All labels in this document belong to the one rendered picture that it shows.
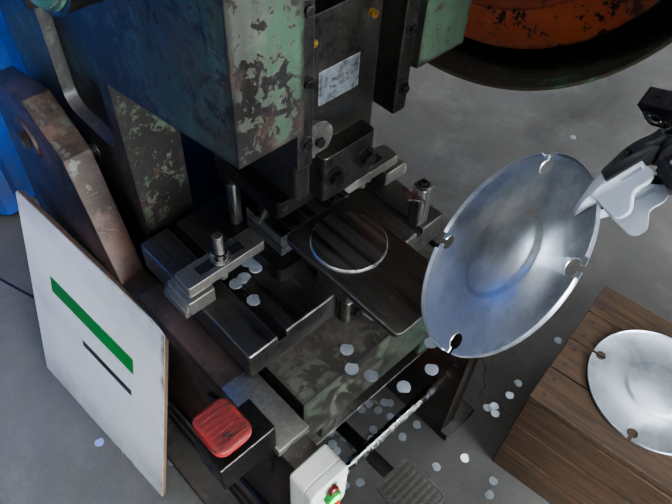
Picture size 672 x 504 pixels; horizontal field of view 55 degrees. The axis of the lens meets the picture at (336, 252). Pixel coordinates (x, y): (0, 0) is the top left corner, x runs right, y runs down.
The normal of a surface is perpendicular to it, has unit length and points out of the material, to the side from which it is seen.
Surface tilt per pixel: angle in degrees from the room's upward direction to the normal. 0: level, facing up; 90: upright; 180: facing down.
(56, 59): 90
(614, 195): 46
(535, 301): 56
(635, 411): 0
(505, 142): 0
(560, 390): 0
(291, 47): 90
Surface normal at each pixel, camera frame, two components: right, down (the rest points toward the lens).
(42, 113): 0.39, -0.25
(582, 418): 0.04, -0.63
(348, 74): 0.68, 0.58
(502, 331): -0.80, -0.47
